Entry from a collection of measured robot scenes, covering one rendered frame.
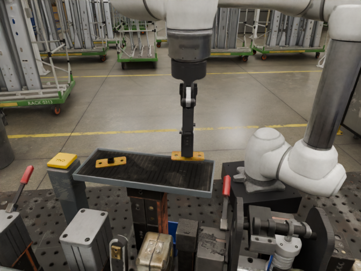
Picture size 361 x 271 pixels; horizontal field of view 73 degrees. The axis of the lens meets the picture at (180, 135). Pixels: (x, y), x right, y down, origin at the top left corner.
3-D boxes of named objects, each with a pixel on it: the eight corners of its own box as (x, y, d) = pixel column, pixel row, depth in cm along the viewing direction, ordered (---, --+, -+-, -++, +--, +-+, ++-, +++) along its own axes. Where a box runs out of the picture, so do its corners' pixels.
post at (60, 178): (76, 264, 92) (43, 170, 71) (86, 247, 99) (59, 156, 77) (94, 268, 91) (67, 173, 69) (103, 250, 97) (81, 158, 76)
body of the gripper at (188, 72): (172, 53, 55) (172, 93, 60) (169, 62, 48) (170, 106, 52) (205, 54, 55) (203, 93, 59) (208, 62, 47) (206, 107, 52)
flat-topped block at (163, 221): (138, 277, 88) (124, 178, 66) (145, 257, 95) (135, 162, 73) (165, 283, 86) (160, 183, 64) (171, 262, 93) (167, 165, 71)
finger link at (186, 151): (193, 130, 59) (193, 132, 58) (193, 155, 62) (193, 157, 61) (181, 130, 59) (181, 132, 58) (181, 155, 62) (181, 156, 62)
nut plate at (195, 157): (171, 160, 62) (171, 156, 61) (172, 151, 65) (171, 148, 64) (204, 161, 62) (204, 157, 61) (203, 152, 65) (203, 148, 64)
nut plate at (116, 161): (95, 168, 68) (94, 164, 67) (96, 161, 71) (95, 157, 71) (126, 164, 70) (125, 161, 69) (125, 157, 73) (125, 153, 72)
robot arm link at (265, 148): (254, 155, 127) (259, 118, 115) (289, 170, 116) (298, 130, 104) (237, 171, 117) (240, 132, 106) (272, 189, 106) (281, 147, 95)
